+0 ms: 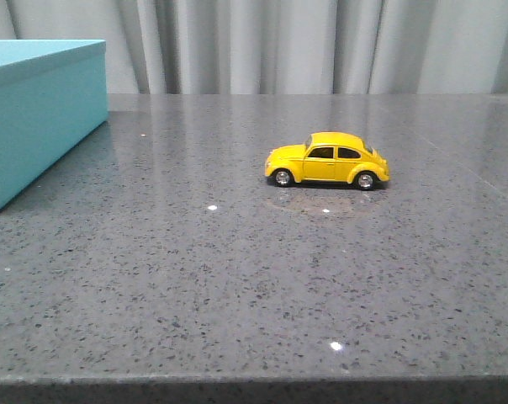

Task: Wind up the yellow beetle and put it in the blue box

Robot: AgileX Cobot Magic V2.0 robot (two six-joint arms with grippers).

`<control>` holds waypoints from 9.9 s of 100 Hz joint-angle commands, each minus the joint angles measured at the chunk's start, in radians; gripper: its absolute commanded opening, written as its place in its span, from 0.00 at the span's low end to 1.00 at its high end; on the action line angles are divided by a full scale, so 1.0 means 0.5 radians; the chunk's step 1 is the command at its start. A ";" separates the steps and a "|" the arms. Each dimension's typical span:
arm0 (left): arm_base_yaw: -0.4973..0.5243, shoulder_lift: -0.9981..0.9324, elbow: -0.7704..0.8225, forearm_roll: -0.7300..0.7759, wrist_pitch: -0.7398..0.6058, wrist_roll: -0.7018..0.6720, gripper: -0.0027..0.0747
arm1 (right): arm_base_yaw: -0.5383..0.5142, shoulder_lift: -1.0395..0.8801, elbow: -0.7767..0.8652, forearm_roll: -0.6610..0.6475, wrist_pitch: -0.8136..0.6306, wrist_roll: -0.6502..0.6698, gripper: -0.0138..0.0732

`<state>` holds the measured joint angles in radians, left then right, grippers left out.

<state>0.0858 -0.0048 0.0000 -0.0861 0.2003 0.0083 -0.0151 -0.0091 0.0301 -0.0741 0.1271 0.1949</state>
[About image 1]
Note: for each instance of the grey pleated curtain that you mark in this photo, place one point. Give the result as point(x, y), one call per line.
point(289, 47)

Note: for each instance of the yellow toy beetle car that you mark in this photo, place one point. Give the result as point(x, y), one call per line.
point(328, 156)

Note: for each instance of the light blue plastic box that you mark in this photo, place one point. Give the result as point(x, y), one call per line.
point(53, 93)

